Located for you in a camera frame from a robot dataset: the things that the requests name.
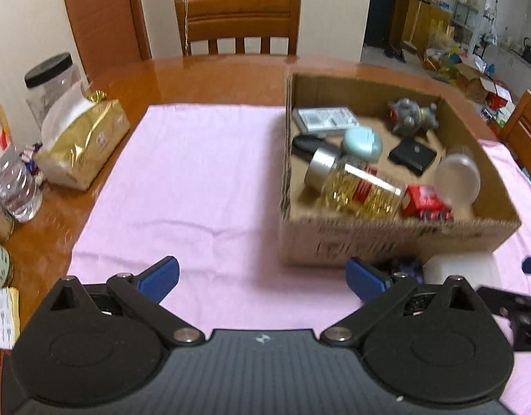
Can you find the brown cardboard box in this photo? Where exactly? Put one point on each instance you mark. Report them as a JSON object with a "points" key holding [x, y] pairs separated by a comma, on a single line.
{"points": [[378, 237]]}

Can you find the black-lidded plastic jar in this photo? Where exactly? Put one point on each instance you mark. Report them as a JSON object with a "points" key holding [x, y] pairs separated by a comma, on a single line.
{"points": [[51, 84]]}

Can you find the clear plastic jar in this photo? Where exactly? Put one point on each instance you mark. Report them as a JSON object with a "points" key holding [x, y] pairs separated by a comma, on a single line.
{"points": [[458, 177]]}

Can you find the floor clutter pile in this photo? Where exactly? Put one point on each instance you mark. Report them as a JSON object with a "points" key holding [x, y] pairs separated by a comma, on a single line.
{"points": [[464, 69]]}

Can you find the grey toy animal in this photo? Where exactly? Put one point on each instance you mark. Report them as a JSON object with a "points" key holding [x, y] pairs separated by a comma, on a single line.
{"points": [[408, 114]]}

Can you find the red toy train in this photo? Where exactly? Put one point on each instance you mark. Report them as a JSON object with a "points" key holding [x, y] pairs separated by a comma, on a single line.
{"points": [[423, 201]]}

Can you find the yellow wooden cabinet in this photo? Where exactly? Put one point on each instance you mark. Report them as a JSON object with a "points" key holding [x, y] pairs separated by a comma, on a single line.
{"points": [[423, 21]]}

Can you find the teal earbuds case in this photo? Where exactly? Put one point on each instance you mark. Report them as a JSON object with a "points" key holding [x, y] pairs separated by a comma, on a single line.
{"points": [[364, 142]]}

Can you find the white plastic box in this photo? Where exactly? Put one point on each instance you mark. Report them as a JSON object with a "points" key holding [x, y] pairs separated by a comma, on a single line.
{"points": [[460, 268]]}

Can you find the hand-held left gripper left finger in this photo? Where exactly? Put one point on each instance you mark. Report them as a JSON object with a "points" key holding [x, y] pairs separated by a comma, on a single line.
{"points": [[161, 273]]}

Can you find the black square plate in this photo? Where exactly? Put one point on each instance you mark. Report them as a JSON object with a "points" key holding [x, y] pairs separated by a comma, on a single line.
{"points": [[412, 153]]}

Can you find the grey card pack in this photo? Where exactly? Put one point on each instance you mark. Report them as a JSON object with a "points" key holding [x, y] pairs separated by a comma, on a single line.
{"points": [[324, 119]]}

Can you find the clear water bottle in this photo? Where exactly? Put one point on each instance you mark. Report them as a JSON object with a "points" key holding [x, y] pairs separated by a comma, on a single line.
{"points": [[19, 190]]}

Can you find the golden capsule bottle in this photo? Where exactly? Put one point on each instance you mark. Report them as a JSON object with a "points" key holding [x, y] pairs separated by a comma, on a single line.
{"points": [[356, 188]]}

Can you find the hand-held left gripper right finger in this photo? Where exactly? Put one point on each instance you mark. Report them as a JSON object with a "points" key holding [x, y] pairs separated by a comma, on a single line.
{"points": [[364, 279]]}

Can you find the pink tablecloth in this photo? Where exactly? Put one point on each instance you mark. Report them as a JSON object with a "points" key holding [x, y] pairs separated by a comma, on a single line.
{"points": [[196, 190]]}

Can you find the gold tissue pack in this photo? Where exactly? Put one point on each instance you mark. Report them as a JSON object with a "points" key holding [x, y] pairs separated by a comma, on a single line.
{"points": [[88, 138]]}

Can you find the black computer mouse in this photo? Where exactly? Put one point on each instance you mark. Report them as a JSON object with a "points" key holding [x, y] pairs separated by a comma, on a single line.
{"points": [[306, 142]]}

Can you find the stack of paper slips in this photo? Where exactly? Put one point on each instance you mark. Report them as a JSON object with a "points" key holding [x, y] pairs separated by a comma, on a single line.
{"points": [[6, 317]]}

